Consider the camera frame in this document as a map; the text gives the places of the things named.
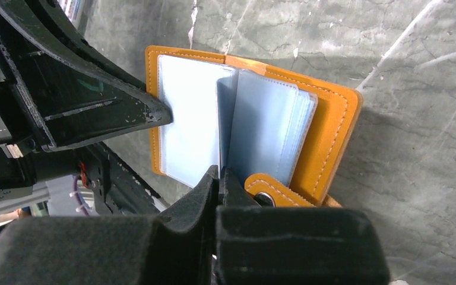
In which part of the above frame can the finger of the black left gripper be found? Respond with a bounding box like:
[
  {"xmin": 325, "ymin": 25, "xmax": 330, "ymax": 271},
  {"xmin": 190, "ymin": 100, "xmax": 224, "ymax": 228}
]
[
  {"xmin": 0, "ymin": 1, "xmax": 172, "ymax": 151},
  {"xmin": 27, "ymin": 0, "xmax": 145, "ymax": 91}
]

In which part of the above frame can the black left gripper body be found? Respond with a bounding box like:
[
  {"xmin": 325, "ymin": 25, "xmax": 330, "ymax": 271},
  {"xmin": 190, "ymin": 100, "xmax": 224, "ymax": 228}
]
[{"xmin": 0, "ymin": 1, "xmax": 118, "ymax": 151}]

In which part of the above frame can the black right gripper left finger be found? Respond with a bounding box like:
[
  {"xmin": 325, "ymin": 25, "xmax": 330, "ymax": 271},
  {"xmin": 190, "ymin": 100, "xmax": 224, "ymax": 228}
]
[{"xmin": 0, "ymin": 166, "xmax": 219, "ymax": 284}]

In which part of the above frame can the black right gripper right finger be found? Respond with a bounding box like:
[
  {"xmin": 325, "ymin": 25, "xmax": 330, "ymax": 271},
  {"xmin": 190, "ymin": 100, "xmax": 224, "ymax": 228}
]
[{"xmin": 214, "ymin": 168, "xmax": 390, "ymax": 284}]

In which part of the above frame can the orange blue card holder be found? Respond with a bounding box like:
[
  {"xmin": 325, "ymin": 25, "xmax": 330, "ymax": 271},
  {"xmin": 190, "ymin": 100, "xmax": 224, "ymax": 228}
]
[{"xmin": 145, "ymin": 46, "xmax": 363, "ymax": 207}]

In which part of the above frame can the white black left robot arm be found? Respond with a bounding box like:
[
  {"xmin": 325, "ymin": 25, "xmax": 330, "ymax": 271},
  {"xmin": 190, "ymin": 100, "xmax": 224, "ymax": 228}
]
[{"xmin": 0, "ymin": 1, "xmax": 172, "ymax": 201}]

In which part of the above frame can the colourful striped packet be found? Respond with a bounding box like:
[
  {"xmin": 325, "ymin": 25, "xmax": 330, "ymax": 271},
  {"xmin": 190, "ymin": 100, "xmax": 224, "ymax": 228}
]
[{"xmin": 57, "ymin": 0, "xmax": 94, "ymax": 34}]

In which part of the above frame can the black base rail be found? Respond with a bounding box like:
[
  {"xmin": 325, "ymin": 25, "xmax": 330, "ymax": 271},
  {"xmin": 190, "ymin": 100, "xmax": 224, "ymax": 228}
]
[{"xmin": 79, "ymin": 142, "xmax": 170, "ymax": 216}]

